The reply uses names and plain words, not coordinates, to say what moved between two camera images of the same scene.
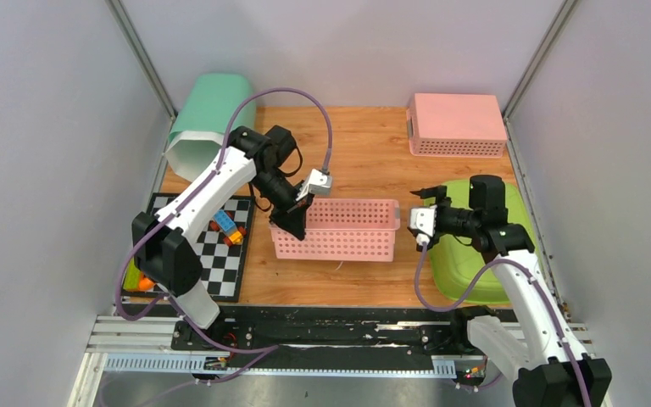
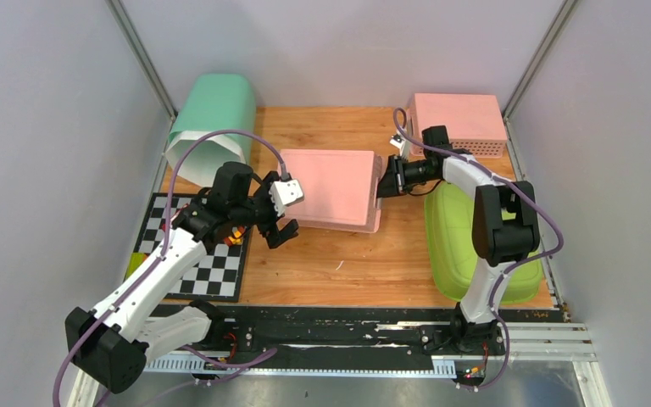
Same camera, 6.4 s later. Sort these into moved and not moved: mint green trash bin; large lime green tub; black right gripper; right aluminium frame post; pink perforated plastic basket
Moved: black right gripper; pink perforated plastic basket
Not moved: mint green trash bin; large lime green tub; right aluminium frame post
